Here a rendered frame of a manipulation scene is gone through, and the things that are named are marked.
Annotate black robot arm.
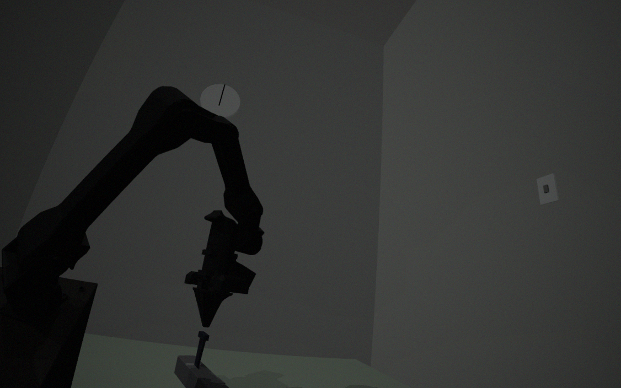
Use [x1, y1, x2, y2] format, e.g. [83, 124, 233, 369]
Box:
[0, 86, 264, 326]

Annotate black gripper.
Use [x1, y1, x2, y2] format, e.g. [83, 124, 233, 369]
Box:
[185, 244, 249, 327]

